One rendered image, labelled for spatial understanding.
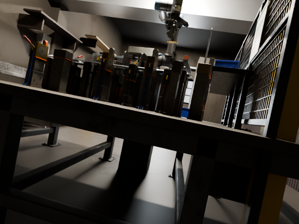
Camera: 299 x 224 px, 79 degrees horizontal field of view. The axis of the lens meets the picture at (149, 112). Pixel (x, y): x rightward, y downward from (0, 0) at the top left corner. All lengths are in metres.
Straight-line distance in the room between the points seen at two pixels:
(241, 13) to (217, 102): 3.75
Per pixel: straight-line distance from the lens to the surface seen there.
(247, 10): 3.82
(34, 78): 1.77
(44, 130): 2.49
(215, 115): 6.86
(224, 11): 3.73
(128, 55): 1.73
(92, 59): 1.87
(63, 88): 1.62
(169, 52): 2.05
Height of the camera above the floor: 0.72
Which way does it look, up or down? 1 degrees down
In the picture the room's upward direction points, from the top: 11 degrees clockwise
